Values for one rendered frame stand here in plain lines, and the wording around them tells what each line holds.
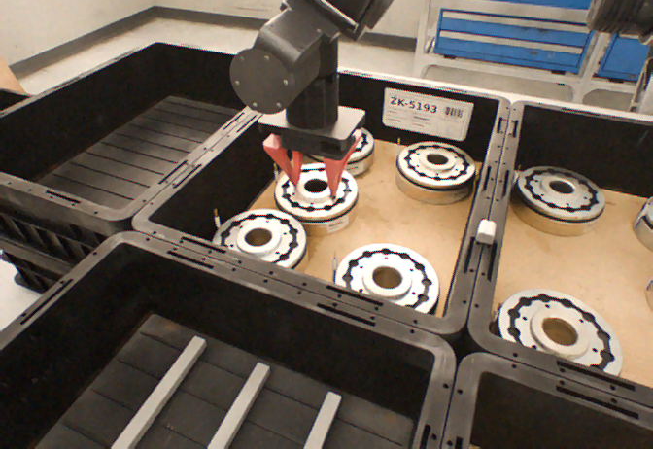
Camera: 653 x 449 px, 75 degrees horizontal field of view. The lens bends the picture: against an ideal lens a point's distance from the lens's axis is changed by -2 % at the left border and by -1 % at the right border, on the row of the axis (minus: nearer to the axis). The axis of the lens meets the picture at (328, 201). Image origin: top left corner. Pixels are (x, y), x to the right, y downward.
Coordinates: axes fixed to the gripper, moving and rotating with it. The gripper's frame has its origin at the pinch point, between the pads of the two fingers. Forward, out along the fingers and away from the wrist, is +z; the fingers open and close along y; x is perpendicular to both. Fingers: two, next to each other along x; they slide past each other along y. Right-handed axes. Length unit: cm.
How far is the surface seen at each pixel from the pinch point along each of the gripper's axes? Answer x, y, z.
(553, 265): 1.6, 28.2, 4.7
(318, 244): -5.6, 2.8, 4.2
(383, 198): 5.4, 7.2, 4.4
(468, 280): -13.4, 19.5, -5.6
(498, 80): 251, 14, 89
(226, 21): 272, -210, 82
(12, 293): -20.3, -39.1, 16.5
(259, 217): -6.9, -3.9, 1.1
